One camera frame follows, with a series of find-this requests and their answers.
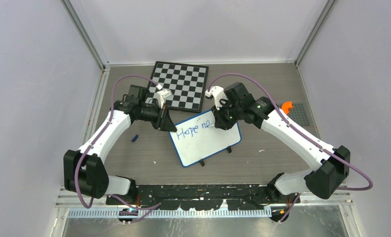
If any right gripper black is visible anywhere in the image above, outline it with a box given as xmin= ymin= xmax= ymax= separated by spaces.
xmin=212 ymin=98 xmax=242 ymax=129

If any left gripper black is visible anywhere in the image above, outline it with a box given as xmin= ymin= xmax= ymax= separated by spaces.
xmin=139 ymin=103 xmax=177 ymax=132

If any whiteboard with blue frame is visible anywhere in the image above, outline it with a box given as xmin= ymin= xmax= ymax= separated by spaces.
xmin=169 ymin=110 xmax=242 ymax=167

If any blue marker cap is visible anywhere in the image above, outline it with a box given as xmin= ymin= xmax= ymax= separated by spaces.
xmin=131 ymin=134 xmax=138 ymax=142

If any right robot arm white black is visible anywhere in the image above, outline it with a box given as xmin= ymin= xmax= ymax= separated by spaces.
xmin=205 ymin=82 xmax=350 ymax=203

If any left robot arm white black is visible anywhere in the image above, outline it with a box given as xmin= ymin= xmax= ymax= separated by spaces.
xmin=63 ymin=85 xmax=177 ymax=208

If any black white checkerboard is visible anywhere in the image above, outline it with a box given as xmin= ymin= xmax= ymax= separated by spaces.
xmin=151 ymin=61 xmax=209 ymax=113

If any orange curved block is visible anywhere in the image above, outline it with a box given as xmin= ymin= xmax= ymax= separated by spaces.
xmin=281 ymin=101 xmax=294 ymax=115

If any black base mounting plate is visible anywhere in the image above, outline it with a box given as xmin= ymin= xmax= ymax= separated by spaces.
xmin=106 ymin=184 xmax=297 ymax=211

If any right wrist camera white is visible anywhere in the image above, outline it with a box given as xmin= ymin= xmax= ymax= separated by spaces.
xmin=205 ymin=86 xmax=228 ymax=110

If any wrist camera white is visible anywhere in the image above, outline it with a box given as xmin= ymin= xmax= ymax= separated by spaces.
xmin=205 ymin=86 xmax=228 ymax=110
xmin=153 ymin=84 xmax=173 ymax=109

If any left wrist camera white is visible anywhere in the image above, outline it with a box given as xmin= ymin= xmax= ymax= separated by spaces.
xmin=153 ymin=84 xmax=173 ymax=109

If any grey studded base plate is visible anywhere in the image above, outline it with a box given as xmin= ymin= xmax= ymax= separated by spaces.
xmin=288 ymin=103 xmax=310 ymax=126

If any slotted cable duct strip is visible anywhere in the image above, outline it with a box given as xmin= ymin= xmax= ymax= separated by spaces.
xmin=67 ymin=206 xmax=272 ymax=219

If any aluminium front frame rail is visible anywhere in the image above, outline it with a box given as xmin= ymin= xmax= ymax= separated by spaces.
xmin=55 ymin=187 xmax=353 ymax=208

